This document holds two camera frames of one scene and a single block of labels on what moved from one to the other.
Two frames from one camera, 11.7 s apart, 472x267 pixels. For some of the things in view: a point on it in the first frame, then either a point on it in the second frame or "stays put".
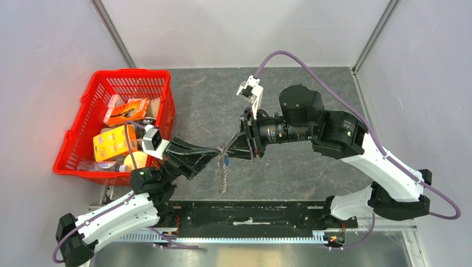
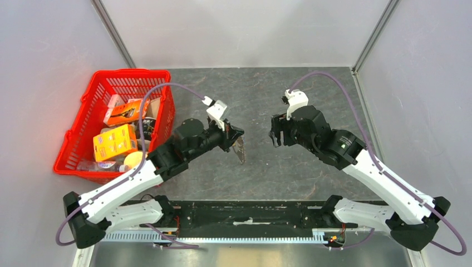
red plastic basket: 130,83 stays put
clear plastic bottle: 106,166 stays put
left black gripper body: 176,161 to 214,137
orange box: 134,109 stays put
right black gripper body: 254,131 to 291,136
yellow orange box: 113,143 stays put
